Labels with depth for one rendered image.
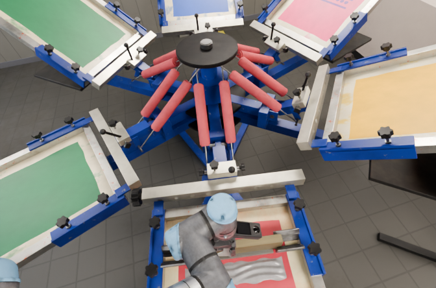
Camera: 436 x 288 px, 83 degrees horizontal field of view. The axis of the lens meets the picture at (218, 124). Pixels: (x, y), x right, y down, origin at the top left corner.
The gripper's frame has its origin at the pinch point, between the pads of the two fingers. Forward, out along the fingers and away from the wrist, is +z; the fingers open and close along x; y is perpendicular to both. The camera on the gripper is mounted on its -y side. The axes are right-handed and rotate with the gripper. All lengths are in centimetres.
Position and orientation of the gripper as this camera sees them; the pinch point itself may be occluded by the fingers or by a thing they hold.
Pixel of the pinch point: (231, 245)
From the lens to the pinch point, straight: 98.1
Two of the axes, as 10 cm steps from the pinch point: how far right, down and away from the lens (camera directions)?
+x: 1.1, 7.4, -6.6
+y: -9.9, 1.1, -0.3
